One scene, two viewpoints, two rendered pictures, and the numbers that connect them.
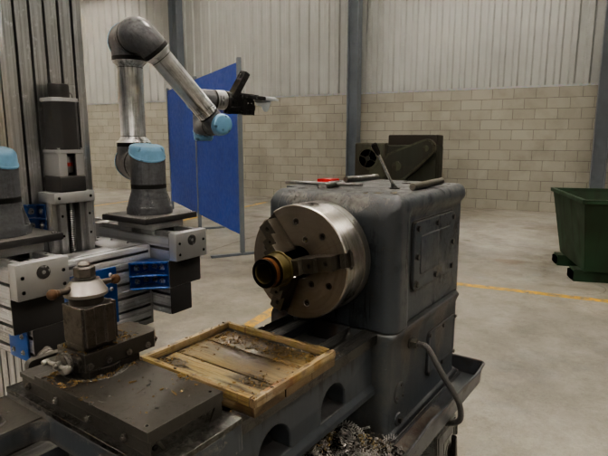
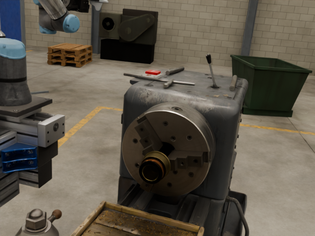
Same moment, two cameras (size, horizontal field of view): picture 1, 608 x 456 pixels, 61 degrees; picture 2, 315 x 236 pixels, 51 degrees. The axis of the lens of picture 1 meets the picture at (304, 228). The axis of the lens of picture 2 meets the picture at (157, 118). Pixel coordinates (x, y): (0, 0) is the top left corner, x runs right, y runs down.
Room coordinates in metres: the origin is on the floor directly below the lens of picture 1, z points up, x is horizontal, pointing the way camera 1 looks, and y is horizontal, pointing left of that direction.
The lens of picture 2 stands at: (0.38, 0.39, 1.55)
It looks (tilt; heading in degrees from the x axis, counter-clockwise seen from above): 18 degrees down; 341
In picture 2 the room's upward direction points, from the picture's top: 5 degrees clockwise
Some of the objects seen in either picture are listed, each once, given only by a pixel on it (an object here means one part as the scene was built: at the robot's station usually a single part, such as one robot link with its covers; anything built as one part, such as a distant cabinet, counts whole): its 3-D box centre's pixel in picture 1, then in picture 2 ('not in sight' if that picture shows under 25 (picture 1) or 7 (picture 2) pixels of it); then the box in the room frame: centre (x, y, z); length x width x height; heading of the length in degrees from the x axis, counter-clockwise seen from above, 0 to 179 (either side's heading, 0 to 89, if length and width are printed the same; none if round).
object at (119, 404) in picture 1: (110, 388); not in sight; (0.90, 0.36, 0.95); 0.43 x 0.17 x 0.05; 55
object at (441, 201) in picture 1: (370, 242); (188, 122); (1.74, -0.23, 1.06); 0.59 x 0.48 x 0.39; 145
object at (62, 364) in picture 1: (103, 351); not in sight; (0.96, 0.40, 0.99); 0.20 x 0.10 x 0.05; 145
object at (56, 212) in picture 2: (109, 280); (53, 217); (0.98, 0.38, 1.14); 0.04 x 0.02 x 0.02; 145
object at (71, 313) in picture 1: (91, 318); not in sight; (0.94, 0.41, 1.07); 0.07 x 0.07 x 0.10; 55
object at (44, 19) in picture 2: (204, 126); (49, 21); (1.99, 0.38, 1.46); 0.11 x 0.08 x 0.11; 35
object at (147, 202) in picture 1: (149, 197); (10, 88); (1.74, 0.53, 1.21); 0.15 x 0.15 x 0.10
